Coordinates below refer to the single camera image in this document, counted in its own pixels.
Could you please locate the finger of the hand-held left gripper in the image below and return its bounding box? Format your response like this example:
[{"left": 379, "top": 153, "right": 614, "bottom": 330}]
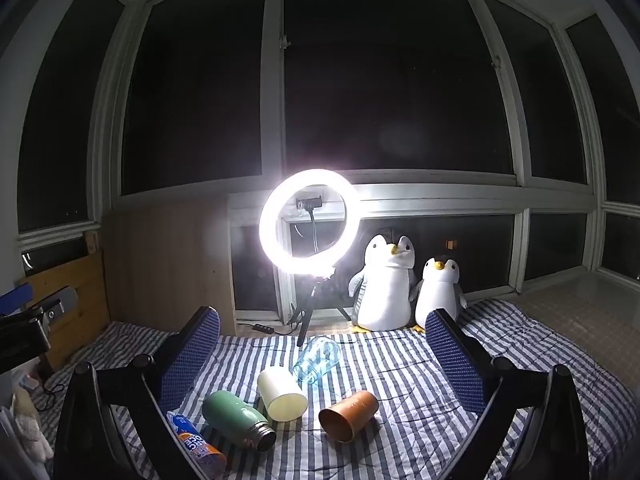
[{"left": 0, "top": 283, "right": 79, "bottom": 325}]

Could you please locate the cream plastic cup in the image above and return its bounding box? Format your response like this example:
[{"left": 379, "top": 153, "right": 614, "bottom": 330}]
[{"left": 257, "top": 366, "right": 308, "bottom": 422}]

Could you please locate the green metal bottle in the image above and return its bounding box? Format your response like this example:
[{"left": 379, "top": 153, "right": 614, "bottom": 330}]
[{"left": 202, "top": 390, "right": 278, "bottom": 453}]

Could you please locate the blue striped blanket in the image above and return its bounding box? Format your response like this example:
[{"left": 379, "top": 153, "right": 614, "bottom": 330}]
[{"left": 30, "top": 297, "right": 637, "bottom": 480}]

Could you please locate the white ring light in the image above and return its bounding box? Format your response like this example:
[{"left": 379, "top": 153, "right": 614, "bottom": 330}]
[{"left": 258, "top": 169, "right": 362, "bottom": 277}]

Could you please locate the brown paper cup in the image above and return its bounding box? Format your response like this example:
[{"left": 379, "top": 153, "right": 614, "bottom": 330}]
[{"left": 318, "top": 390, "right": 379, "bottom": 444}]

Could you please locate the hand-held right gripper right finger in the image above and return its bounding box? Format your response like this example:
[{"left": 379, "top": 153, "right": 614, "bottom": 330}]
[{"left": 426, "top": 308, "right": 591, "bottom": 480}]

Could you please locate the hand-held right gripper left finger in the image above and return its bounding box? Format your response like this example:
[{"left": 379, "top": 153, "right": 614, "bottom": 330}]
[{"left": 52, "top": 305, "right": 221, "bottom": 480}]

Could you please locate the wooden headboard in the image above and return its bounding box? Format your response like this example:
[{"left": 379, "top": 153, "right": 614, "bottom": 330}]
[{"left": 20, "top": 230, "right": 112, "bottom": 372}]

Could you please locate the white window frame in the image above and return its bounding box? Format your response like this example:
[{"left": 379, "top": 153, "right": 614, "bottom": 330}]
[{"left": 0, "top": 0, "right": 640, "bottom": 328}]

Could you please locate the cream plush toy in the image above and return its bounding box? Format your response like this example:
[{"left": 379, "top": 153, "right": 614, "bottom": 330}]
[{"left": 10, "top": 385, "right": 55, "bottom": 462}]

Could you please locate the small penguin plush toy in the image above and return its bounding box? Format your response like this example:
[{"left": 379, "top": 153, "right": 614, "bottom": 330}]
[{"left": 411, "top": 256, "right": 469, "bottom": 334}]

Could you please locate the clear glass bottle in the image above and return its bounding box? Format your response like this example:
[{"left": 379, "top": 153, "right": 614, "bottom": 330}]
[{"left": 292, "top": 337, "right": 343, "bottom": 386}]

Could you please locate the black phone holder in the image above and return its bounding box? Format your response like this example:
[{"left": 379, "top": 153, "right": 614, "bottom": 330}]
[{"left": 295, "top": 195, "right": 325, "bottom": 263}]

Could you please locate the black tripod stand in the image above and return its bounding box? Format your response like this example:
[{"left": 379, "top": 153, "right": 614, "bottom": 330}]
[{"left": 286, "top": 275, "right": 352, "bottom": 348}]

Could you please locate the large penguin plush toy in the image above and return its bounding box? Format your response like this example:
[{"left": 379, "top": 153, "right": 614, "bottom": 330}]
[{"left": 348, "top": 236, "right": 419, "bottom": 335}]

